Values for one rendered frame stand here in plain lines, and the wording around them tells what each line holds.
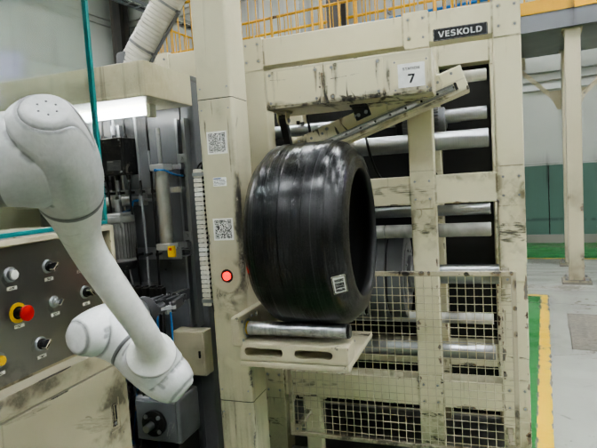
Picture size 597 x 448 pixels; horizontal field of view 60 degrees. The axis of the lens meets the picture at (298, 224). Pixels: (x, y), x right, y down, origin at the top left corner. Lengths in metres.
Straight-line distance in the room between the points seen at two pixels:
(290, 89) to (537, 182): 8.69
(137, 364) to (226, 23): 1.13
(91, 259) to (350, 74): 1.22
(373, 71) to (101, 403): 1.37
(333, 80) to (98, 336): 1.19
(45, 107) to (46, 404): 0.96
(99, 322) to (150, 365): 0.16
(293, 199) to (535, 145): 9.17
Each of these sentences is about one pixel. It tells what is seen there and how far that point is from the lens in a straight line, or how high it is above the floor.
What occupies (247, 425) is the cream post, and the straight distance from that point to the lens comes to 1.93.
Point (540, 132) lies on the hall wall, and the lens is 10.47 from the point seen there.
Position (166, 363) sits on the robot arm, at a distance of 1.15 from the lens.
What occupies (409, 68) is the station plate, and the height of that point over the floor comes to 1.72.
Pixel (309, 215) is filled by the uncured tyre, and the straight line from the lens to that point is 1.43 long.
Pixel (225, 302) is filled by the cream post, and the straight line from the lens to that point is 1.81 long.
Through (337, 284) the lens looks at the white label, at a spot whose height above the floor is 1.07.
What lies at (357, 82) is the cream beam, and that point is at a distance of 1.89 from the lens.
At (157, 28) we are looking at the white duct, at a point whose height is 2.02.
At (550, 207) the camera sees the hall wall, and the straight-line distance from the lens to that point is 10.40.
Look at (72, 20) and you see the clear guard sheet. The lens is 1.74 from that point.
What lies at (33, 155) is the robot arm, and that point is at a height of 1.42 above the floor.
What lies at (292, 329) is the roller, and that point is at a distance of 1.65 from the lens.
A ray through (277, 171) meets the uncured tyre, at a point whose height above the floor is 1.40.
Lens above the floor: 1.36
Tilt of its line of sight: 5 degrees down
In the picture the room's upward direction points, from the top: 4 degrees counter-clockwise
